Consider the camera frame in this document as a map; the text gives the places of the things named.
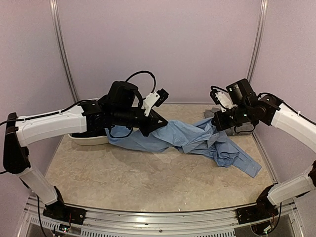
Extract front aluminium frame rail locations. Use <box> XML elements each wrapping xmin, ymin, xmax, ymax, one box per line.
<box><xmin>15</xmin><ymin>195</ymin><xmax>306</xmax><ymax>237</ymax></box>

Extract aluminium corner post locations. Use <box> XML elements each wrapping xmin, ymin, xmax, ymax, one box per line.
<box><xmin>49</xmin><ymin>0</ymin><xmax>79</xmax><ymax>102</ymax></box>
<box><xmin>246</xmin><ymin>0</ymin><xmax>269</xmax><ymax>83</ymax></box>

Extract light blue long sleeve shirt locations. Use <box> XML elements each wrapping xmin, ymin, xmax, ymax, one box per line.
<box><xmin>105</xmin><ymin>118</ymin><xmax>262</xmax><ymax>178</ymax></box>

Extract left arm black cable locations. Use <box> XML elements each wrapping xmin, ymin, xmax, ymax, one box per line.
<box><xmin>124</xmin><ymin>70</ymin><xmax>158</xmax><ymax>97</ymax></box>

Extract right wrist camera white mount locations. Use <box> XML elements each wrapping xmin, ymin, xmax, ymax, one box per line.
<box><xmin>210</xmin><ymin>86</ymin><xmax>234</xmax><ymax>112</ymax></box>

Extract folded grey button shirt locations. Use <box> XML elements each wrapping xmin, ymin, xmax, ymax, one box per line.
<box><xmin>203</xmin><ymin>107</ymin><xmax>254</xmax><ymax>136</ymax></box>

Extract left aluminium corner post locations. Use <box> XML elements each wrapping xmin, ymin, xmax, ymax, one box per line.
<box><xmin>49</xmin><ymin>0</ymin><xmax>79</xmax><ymax>102</ymax></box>

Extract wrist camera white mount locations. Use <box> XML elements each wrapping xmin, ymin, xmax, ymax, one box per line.
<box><xmin>210</xmin><ymin>86</ymin><xmax>234</xmax><ymax>112</ymax></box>
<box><xmin>141</xmin><ymin>88</ymin><xmax>169</xmax><ymax>117</ymax></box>

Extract right aluminium corner post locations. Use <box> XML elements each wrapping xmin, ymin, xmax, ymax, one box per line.
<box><xmin>246</xmin><ymin>0</ymin><xmax>269</xmax><ymax>83</ymax></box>

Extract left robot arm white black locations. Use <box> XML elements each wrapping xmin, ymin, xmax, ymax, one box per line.
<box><xmin>3</xmin><ymin>81</ymin><xmax>168</xmax><ymax>225</ymax></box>

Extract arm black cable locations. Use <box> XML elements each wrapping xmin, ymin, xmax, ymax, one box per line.
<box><xmin>258</xmin><ymin>92</ymin><xmax>316</xmax><ymax>125</ymax></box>
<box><xmin>124</xmin><ymin>70</ymin><xmax>158</xmax><ymax>97</ymax></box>

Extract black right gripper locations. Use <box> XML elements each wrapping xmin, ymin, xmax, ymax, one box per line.
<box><xmin>212</xmin><ymin>103</ymin><xmax>252</xmax><ymax>131</ymax></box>

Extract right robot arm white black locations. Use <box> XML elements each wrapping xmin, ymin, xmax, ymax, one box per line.
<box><xmin>210</xmin><ymin>79</ymin><xmax>316</xmax><ymax>224</ymax></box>

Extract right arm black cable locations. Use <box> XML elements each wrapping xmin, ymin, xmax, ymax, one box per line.
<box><xmin>258</xmin><ymin>92</ymin><xmax>316</xmax><ymax>125</ymax></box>

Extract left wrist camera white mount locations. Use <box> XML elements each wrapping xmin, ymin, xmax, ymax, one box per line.
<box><xmin>141</xmin><ymin>88</ymin><xmax>169</xmax><ymax>117</ymax></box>

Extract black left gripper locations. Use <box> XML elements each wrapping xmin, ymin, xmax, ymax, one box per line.
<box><xmin>114</xmin><ymin>107</ymin><xmax>168</xmax><ymax>137</ymax></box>

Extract black garment in basket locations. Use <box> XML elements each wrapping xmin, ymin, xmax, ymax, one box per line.
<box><xmin>70</xmin><ymin>131</ymin><xmax>106</xmax><ymax>138</ymax></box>

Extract white plastic laundry basket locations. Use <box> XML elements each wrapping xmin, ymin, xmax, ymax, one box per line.
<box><xmin>65</xmin><ymin>99</ymin><xmax>109</xmax><ymax>146</ymax></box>

